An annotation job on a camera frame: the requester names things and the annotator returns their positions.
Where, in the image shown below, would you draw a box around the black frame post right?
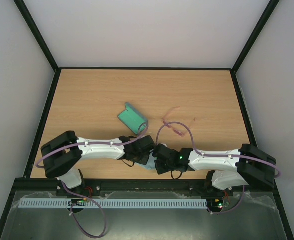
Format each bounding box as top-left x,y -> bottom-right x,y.
231,0 -> 281,73

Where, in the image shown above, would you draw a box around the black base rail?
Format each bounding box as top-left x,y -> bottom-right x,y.
13,177 -> 275,198

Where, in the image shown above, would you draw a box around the light blue slotted cable duct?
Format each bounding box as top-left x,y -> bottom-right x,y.
18,198 -> 207,209

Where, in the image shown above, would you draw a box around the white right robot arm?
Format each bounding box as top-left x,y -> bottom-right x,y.
152,144 -> 278,196

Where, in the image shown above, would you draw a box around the controller board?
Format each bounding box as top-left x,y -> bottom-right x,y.
67,198 -> 90,207
207,197 -> 231,211

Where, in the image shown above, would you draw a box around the black frame post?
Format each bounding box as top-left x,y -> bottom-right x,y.
13,0 -> 61,73
231,0 -> 281,73

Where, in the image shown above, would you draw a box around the pink transparent sunglasses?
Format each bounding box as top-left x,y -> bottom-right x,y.
161,106 -> 196,138

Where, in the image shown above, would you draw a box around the right controller board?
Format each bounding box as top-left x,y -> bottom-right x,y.
207,197 -> 231,211

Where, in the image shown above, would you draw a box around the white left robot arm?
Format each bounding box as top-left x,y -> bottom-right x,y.
36,131 -> 156,190

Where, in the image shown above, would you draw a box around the grey green glasses case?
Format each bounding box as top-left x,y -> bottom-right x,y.
117,102 -> 148,135

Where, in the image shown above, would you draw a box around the light blue cleaning cloth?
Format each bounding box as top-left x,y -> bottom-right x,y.
134,146 -> 156,170

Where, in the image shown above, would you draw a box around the left controller board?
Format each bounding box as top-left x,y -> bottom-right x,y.
67,198 -> 90,207

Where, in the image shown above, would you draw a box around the black frame post left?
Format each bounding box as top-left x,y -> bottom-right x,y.
13,0 -> 61,73

